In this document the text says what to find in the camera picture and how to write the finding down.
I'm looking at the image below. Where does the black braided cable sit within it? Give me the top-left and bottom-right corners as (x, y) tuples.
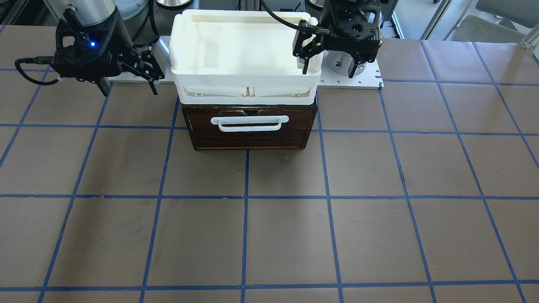
(259, 0), (331, 35)

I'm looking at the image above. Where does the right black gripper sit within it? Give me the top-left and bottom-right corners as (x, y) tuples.
(51, 6), (164, 97)

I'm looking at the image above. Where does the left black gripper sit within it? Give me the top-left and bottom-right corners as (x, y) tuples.
(293, 0), (382, 79)

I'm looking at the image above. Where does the dark brown wooden cabinet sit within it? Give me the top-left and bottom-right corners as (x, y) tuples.
(181, 95), (318, 152)

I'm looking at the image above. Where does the white plastic tray box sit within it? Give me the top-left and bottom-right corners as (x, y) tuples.
(169, 9), (322, 105)

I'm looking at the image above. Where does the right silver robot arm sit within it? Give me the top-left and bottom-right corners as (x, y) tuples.
(45, 0), (195, 96)

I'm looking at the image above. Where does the wooden drawer with white handle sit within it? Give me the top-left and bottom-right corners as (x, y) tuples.
(187, 109), (314, 150)

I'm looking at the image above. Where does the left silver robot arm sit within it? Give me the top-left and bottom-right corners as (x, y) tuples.
(293, 0), (382, 78)

